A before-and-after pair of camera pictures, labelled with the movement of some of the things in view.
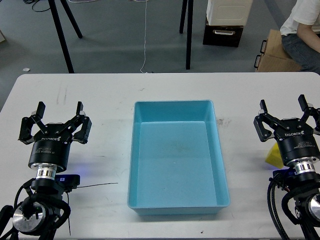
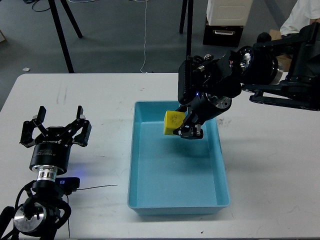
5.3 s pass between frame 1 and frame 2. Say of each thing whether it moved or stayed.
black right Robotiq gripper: moved
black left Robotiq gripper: stayed
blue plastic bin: stayed
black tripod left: stayed
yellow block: moved
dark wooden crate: stayed
